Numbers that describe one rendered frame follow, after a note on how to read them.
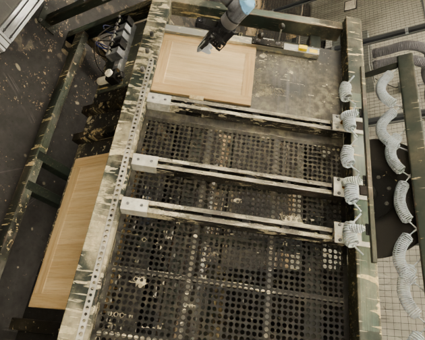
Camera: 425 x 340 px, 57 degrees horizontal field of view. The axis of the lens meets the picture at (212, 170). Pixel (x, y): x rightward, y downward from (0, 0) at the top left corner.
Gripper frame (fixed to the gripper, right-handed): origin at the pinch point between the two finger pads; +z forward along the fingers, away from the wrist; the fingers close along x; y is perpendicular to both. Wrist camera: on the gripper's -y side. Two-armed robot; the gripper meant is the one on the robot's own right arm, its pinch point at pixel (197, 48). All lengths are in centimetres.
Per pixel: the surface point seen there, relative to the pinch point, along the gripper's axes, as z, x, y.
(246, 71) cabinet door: 19, 33, 39
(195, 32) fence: 33, 52, 6
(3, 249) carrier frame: 114, -85, -28
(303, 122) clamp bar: 3, 5, 72
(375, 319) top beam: -11, -90, 109
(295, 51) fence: 3, 55, 60
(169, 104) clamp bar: 36.6, -5.5, 7.5
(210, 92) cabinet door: 29.9, 13.3, 25.6
